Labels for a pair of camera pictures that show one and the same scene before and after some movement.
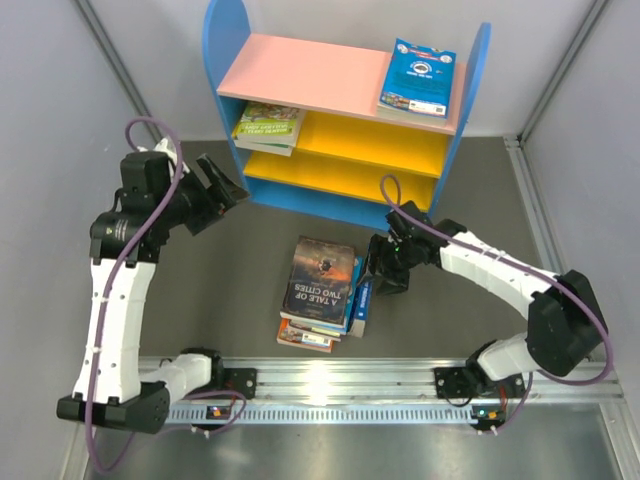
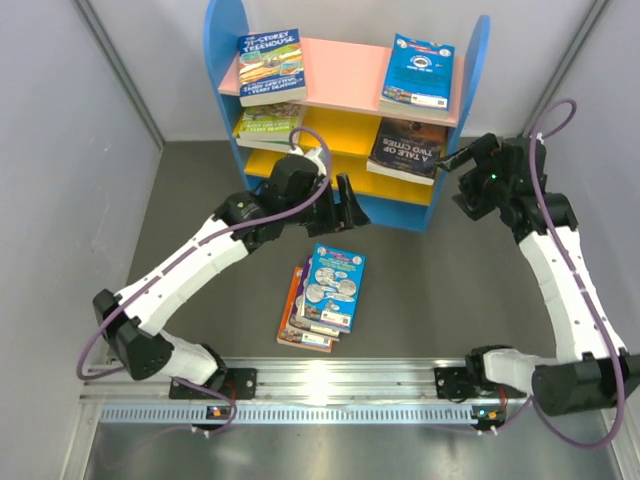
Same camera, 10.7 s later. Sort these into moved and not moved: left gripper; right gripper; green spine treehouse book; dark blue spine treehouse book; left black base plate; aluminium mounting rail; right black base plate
Moved: dark blue spine treehouse book; right gripper; left gripper
Not moved: left black base plate; green spine treehouse book; right black base plate; aluminium mounting rail
